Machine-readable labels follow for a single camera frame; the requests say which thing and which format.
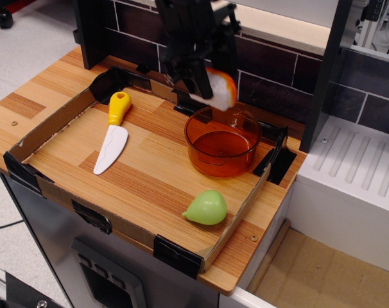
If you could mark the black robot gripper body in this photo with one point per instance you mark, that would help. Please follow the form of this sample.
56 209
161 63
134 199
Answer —
190 26

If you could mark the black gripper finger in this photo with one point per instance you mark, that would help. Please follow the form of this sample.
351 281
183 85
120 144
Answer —
194 75
224 53

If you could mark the white orange toy sushi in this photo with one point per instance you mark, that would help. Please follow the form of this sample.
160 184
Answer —
224 90

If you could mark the orange transparent plastic pot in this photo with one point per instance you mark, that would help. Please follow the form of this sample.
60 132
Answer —
222 144

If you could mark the cardboard fence with black tape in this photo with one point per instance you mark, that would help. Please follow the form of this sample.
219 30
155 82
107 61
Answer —
142 195

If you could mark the yellow white toy knife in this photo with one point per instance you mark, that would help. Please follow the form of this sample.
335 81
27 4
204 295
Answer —
116 136

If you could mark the green toy pear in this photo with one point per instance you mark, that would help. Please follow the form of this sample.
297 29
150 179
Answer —
208 208

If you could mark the white sink drainboard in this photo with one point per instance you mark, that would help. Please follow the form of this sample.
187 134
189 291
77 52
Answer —
341 193

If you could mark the grey oven control panel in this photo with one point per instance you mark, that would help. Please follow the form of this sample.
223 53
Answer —
109 284

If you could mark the black left back post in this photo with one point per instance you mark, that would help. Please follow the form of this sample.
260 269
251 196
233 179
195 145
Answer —
92 20

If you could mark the black vertical post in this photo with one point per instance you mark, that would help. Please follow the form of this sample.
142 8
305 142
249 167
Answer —
328 77

